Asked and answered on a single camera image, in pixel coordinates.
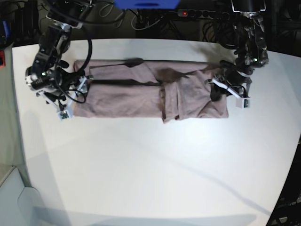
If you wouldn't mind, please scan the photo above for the mauve t-shirt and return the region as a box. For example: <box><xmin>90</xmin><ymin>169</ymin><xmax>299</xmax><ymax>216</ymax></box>
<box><xmin>73</xmin><ymin>59</ymin><xmax>229</xmax><ymax>122</ymax></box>

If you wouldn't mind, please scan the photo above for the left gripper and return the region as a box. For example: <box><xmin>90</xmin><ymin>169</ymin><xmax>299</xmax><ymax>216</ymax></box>
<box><xmin>205</xmin><ymin>69</ymin><xmax>252</xmax><ymax>102</ymax></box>

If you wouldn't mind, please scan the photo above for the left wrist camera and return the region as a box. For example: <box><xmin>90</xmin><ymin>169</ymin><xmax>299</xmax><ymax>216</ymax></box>
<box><xmin>236</xmin><ymin>97</ymin><xmax>251</xmax><ymax>109</ymax></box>

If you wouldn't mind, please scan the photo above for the blue box overhead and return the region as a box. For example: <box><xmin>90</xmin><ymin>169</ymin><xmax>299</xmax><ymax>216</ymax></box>
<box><xmin>113</xmin><ymin>0</ymin><xmax>180</xmax><ymax>9</ymax></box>

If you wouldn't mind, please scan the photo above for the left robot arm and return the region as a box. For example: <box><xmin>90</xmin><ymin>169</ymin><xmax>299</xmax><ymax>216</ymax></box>
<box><xmin>207</xmin><ymin>0</ymin><xmax>269</xmax><ymax>102</ymax></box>

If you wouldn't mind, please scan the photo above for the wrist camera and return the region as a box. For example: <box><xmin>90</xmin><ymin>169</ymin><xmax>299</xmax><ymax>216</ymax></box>
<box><xmin>236</xmin><ymin>97</ymin><xmax>251</xmax><ymax>109</ymax></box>
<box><xmin>57</xmin><ymin>110</ymin><xmax>73</xmax><ymax>121</ymax></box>

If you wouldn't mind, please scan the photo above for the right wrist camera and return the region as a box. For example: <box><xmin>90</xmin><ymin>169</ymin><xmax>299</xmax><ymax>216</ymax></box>
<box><xmin>57</xmin><ymin>110</ymin><xmax>73</xmax><ymax>121</ymax></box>

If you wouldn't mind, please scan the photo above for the black power strip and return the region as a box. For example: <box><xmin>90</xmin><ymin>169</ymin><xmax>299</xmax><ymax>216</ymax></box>
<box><xmin>177</xmin><ymin>9</ymin><xmax>217</xmax><ymax>19</ymax></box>

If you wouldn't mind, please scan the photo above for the red clamp at table edge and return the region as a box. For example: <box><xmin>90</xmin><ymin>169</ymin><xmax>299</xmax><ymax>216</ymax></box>
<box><xmin>0</xmin><ymin>50</ymin><xmax>5</xmax><ymax>68</ymax></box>

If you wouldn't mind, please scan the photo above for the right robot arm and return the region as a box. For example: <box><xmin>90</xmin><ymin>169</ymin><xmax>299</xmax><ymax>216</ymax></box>
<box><xmin>25</xmin><ymin>0</ymin><xmax>103</xmax><ymax>120</ymax></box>

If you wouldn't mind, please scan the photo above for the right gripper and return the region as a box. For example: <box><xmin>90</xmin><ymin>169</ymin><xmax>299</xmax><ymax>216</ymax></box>
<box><xmin>36</xmin><ymin>76</ymin><xmax>90</xmax><ymax>114</ymax></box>

